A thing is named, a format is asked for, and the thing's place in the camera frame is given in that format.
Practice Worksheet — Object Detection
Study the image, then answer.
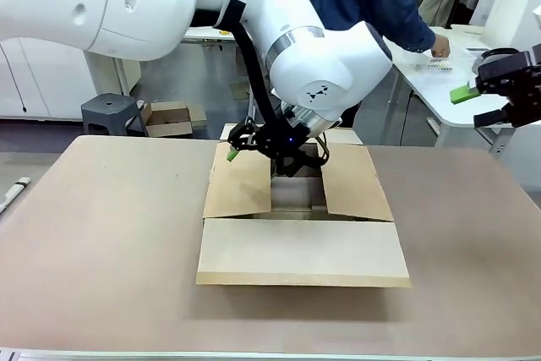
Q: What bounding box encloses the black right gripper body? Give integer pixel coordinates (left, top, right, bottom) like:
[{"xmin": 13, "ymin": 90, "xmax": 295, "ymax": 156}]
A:
[{"xmin": 473, "ymin": 43, "xmax": 541, "ymax": 128}]

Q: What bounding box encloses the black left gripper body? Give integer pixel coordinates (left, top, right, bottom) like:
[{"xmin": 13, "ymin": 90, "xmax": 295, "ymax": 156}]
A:
[{"xmin": 253, "ymin": 120, "xmax": 322, "ymax": 168}]

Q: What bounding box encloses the brown cardboard box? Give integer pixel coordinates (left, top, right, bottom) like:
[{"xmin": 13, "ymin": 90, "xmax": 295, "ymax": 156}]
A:
[{"xmin": 194, "ymin": 123, "xmax": 412, "ymax": 289}]

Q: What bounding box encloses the person's left forearm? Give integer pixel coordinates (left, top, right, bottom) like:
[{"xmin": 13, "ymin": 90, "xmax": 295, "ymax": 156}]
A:
[{"xmin": 380, "ymin": 8, "xmax": 439, "ymax": 56}]

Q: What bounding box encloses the small patterned item pack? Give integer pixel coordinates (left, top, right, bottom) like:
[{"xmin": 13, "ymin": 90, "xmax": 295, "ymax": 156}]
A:
[{"xmin": 422, "ymin": 60, "xmax": 454, "ymax": 74}]

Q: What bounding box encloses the small open cardboard box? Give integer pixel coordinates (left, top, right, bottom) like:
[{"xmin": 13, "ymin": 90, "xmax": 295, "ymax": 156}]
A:
[{"xmin": 141, "ymin": 101, "xmax": 208, "ymax": 139}]

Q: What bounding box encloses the person's left hand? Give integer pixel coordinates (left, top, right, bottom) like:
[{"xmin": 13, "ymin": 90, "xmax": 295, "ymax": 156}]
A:
[{"xmin": 429, "ymin": 35, "xmax": 451, "ymax": 60}]

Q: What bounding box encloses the white rounded table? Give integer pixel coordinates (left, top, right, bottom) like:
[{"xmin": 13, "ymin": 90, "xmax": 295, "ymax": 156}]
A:
[{"xmin": 396, "ymin": 25, "xmax": 541, "ymax": 159}]

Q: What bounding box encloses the white background desk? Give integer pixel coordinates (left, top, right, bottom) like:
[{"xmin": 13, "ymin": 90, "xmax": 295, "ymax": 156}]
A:
[{"xmin": 181, "ymin": 25, "xmax": 238, "ymax": 46}]

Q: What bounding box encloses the grey plastic stool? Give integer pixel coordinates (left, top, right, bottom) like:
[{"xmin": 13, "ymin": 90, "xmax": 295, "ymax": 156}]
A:
[{"xmin": 80, "ymin": 93, "xmax": 150, "ymax": 137}]

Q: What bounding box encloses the white storage cabinet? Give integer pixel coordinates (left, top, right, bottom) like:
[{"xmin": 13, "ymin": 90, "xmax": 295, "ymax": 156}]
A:
[{"xmin": 0, "ymin": 39, "xmax": 143, "ymax": 121}]

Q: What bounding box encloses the white black marker pen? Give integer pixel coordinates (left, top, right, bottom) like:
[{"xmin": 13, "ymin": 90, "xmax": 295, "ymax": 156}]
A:
[{"xmin": 0, "ymin": 176, "xmax": 31, "ymax": 215}]

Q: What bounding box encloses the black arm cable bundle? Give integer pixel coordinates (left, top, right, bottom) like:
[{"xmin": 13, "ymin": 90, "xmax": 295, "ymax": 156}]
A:
[{"xmin": 219, "ymin": 0, "xmax": 331, "ymax": 167}]

